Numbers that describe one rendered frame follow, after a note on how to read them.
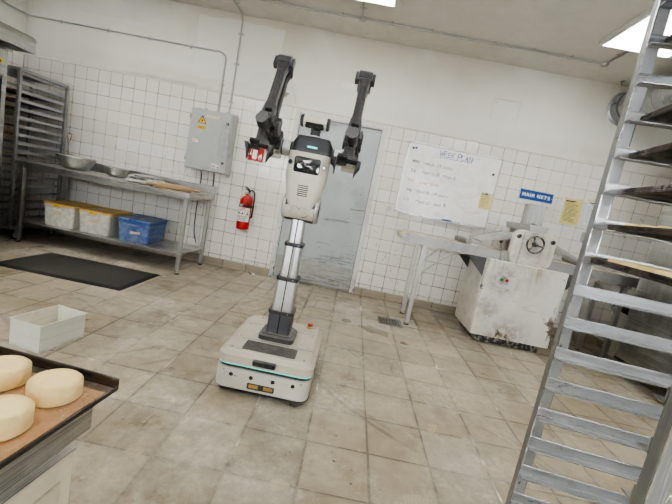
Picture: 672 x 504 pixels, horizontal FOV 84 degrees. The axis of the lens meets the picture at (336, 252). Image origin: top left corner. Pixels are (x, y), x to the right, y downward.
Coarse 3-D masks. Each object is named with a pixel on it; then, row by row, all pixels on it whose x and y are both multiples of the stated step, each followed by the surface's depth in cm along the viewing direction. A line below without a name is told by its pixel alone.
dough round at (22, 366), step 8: (0, 360) 41; (8, 360) 42; (16, 360) 42; (24, 360) 42; (0, 368) 40; (8, 368) 40; (16, 368) 41; (24, 368) 41; (0, 376) 39; (8, 376) 39; (16, 376) 40; (24, 376) 41; (0, 384) 39; (8, 384) 40; (16, 384) 40
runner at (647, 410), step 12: (552, 384) 104; (564, 384) 103; (576, 396) 102; (588, 396) 102; (600, 396) 102; (612, 396) 101; (612, 408) 99; (624, 408) 100; (636, 408) 100; (648, 408) 100; (660, 408) 99
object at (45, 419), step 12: (24, 384) 41; (84, 396) 41; (96, 396) 42; (36, 408) 38; (48, 408) 38; (60, 408) 39; (72, 408) 39; (36, 420) 37; (48, 420) 37; (60, 420) 37; (24, 432) 35; (36, 432) 35; (0, 444) 33; (12, 444) 33; (24, 444) 33; (0, 456) 32
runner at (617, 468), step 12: (528, 444) 107; (540, 444) 106; (552, 444) 106; (552, 456) 104; (564, 456) 105; (576, 456) 105; (588, 456) 104; (600, 456) 103; (600, 468) 102; (612, 468) 103; (624, 468) 103; (636, 468) 102; (636, 480) 100
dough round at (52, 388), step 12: (48, 372) 41; (60, 372) 41; (72, 372) 42; (36, 384) 39; (48, 384) 39; (60, 384) 39; (72, 384) 40; (36, 396) 38; (48, 396) 38; (60, 396) 39; (72, 396) 40
